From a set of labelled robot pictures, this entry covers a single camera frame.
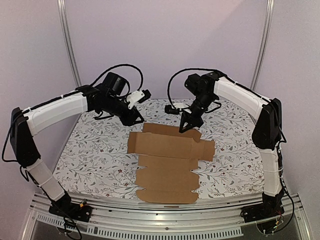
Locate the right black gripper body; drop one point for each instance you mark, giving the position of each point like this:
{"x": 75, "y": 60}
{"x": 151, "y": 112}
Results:
{"x": 192, "y": 117}

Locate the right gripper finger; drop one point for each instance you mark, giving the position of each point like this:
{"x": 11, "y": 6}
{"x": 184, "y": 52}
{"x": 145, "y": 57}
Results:
{"x": 184, "y": 117}
{"x": 185, "y": 126}

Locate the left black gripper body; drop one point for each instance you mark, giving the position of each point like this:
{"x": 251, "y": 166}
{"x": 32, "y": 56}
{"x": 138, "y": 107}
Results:
{"x": 113, "y": 106}

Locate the brown cardboard box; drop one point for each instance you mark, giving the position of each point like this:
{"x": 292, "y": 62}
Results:
{"x": 167, "y": 160}

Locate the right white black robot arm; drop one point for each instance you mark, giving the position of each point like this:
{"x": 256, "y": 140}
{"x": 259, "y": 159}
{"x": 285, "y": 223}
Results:
{"x": 267, "y": 135}

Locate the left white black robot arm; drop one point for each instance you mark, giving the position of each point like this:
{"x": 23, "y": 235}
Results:
{"x": 105, "y": 97}

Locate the floral patterned table mat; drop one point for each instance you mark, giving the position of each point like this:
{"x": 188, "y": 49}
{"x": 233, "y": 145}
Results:
{"x": 95, "y": 160}

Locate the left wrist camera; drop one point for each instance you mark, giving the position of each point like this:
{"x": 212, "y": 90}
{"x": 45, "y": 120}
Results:
{"x": 138, "y": 96}

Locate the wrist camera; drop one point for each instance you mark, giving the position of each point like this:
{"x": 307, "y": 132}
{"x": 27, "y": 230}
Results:
{"x": 170, "y": 110}
{"x": 138, "y": 96}

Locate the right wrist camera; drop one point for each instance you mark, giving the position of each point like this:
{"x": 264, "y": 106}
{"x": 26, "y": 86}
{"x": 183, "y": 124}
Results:
{"x": 170, "y": 110}

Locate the aluminium front rail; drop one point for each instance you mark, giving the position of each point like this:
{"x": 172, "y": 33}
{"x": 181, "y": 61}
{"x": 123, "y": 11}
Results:
{"x": 206, "y": 219}

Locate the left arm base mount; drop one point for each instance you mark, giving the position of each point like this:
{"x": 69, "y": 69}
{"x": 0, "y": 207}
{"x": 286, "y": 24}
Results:
{"x": 76, "y": 211}

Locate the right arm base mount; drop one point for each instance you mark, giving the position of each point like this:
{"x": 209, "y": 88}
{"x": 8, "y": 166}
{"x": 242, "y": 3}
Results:
{"x": 267, "y": 217}

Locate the left aluminium frame post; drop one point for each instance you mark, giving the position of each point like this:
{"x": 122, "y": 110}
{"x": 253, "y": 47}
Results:
{"x": 62, "y": 10}

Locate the aluminium frame post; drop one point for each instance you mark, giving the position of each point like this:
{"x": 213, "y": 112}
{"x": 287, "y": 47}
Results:
{"x": 62, "y": 10}
{"x": 270, "y": 4}

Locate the right aluminium frame post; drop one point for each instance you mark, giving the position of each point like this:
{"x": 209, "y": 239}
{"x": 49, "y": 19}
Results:
{"x": 270, "y": 4}

